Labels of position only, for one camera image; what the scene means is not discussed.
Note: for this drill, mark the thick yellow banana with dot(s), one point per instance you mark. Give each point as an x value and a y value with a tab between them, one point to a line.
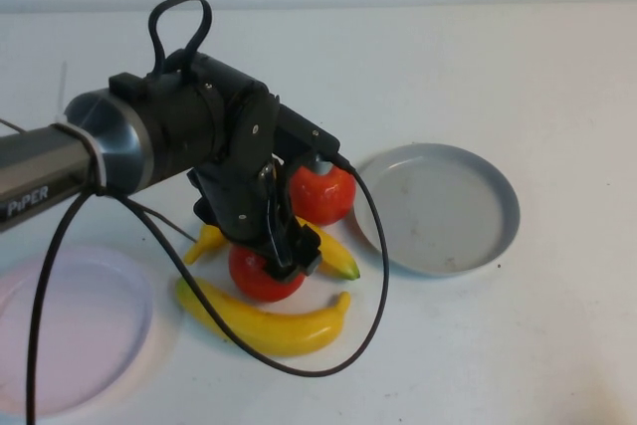
278	333

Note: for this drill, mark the slim yellow banana green tip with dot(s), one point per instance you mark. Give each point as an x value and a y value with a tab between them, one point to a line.
338	258

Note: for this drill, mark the pink round plate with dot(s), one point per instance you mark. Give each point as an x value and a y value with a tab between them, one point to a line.
89	325

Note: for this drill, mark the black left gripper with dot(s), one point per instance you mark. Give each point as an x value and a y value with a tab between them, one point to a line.
234	201

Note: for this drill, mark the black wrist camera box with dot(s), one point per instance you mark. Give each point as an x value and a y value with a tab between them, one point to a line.
303	126

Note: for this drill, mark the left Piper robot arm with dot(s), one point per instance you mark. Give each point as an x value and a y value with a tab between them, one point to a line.
164	136

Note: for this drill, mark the red apple with sideways stem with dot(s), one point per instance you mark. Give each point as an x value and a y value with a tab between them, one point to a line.
259	283

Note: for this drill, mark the grey round plate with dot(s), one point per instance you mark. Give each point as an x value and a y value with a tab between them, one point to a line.
438	206

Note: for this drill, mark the white zip tie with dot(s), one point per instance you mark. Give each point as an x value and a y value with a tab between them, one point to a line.
97	161

